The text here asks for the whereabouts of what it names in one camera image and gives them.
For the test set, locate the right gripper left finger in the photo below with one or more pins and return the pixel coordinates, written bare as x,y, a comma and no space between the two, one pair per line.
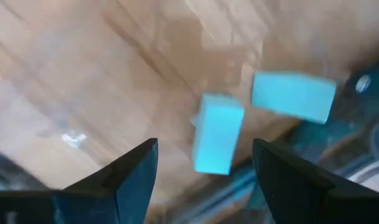
83,205

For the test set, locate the mint green block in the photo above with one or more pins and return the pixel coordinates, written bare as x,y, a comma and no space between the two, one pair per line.
217,137
293,96

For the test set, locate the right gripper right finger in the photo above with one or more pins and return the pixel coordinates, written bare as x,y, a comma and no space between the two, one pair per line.
316,205

